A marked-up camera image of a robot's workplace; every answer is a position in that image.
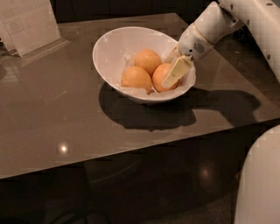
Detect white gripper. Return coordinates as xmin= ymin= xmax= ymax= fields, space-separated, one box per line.
xmin=162 ymin=24 xmax=214 ymax=88

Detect orange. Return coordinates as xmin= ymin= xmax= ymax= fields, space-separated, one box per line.
xmin=121 ymin=66 xmax=152 ymax=94
xmin=152 ymin=63 xmax=178 ymax=92
xmin=134 ymin=49 xmax=162 ymax=75

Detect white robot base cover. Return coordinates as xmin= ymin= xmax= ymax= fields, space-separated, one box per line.
xmin=234 ymin=125 xmax=280 ymax=224

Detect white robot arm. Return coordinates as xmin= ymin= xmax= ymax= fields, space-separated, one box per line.
xmin=162 ymin=0 xmax=280 ymax=88

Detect white oval bowl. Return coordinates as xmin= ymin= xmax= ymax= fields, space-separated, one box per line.
xmin=93 ymin=26 xmax=188 ymax=104

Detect white paper liner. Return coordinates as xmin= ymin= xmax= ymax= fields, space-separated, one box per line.
xmin=120 ymin=51 xmax=196 ymax=100

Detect clear acrylic sign holder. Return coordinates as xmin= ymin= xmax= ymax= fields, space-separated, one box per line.
xmin=0 ymin=0 xmax=67 ymax=60

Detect black floor cable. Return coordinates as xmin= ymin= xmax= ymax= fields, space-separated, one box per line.
xmin=49 ymin=163 xmax=112 ymax=224

